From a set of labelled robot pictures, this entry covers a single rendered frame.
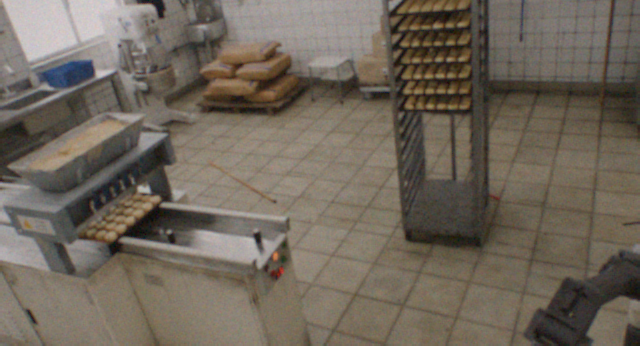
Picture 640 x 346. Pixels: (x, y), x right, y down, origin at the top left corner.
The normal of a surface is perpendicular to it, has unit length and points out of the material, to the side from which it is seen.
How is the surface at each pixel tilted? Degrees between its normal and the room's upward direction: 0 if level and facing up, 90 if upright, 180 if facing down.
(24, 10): 90
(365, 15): 90
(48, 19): 90
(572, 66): 90
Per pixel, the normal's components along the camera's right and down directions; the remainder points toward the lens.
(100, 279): 0.91, 0.07
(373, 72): -0.40, 0.48
